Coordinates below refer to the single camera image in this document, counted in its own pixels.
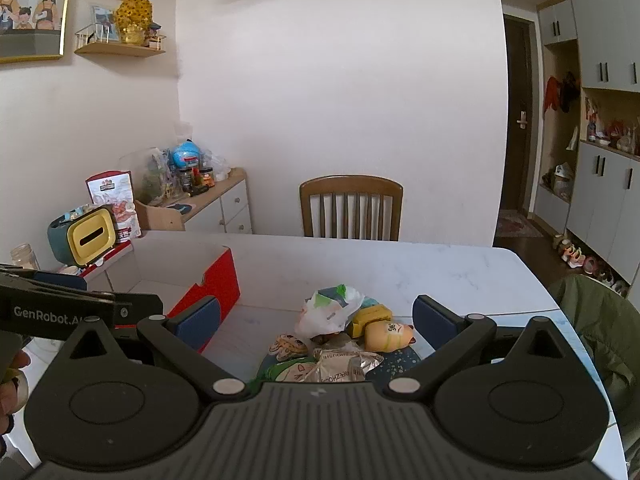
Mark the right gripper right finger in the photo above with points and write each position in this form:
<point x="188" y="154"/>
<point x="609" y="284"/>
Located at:
<point x="457" y="342"/>

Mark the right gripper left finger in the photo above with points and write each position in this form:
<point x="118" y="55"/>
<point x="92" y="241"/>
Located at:
<point x="177" y="341"/>

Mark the yellow spotted plush toy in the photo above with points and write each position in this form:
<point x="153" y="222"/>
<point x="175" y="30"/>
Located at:
<point x="387" y="336"/>

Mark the yellow cardboard box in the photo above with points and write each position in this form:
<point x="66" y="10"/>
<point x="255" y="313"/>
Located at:
<point x="365" y="316"/>

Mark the green rimmed plush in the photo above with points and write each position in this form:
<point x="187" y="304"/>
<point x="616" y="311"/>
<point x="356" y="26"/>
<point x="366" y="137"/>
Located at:
<point x="289" y="371"/>

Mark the white plastic bag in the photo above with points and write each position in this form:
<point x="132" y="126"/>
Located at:
<point x="328" y="311"/>

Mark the person's left hand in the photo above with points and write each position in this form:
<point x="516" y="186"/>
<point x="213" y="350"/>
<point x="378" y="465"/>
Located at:
<point x="11" y="396"/>

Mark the glass jar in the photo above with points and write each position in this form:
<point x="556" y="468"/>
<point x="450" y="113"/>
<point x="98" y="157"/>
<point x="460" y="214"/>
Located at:
<point x="23" y="256"/>

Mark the blue patterned table mat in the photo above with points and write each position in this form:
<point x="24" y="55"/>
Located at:
<point x="395" y="363"/>

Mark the red white cardboard box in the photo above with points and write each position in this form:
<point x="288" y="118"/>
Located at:
<point x="182" y="268"/>

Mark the yellow teal tissue box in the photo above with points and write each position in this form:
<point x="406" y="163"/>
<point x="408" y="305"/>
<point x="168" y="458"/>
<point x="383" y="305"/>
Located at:
<point x="82" y="236"/>

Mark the wooden white sideboard cabinet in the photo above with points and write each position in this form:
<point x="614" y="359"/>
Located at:
<point x="224" y="208"/>

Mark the red white snack bag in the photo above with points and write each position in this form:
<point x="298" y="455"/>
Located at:
<point x="114" y="189"/>

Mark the green jacket on chair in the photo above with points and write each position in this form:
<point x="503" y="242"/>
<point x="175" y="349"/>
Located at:
<point x="608" y="326"/>

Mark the wooden dining chair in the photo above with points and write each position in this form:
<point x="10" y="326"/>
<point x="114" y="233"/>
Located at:
<point x="351" y="206"/>

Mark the blue round toy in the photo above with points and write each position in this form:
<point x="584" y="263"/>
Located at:
<point x="186" y="155"/>

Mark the golden flower ornament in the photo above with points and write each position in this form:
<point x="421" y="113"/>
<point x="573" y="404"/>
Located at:
<point x="133" y="20"/>

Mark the framed family picture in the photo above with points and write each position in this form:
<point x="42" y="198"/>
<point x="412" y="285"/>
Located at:
<point x="32" y="30"/>

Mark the dark wooden door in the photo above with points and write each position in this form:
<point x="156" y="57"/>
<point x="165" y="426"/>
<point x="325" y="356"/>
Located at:
<point x="520" y="107"/>

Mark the wooden wall shelf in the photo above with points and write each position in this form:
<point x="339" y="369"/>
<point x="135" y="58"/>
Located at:
<point x="96" y="39"/>

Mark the grey wall cabinet unit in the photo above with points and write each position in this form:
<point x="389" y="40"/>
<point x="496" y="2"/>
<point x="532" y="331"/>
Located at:
<point x="589" y="166"/>

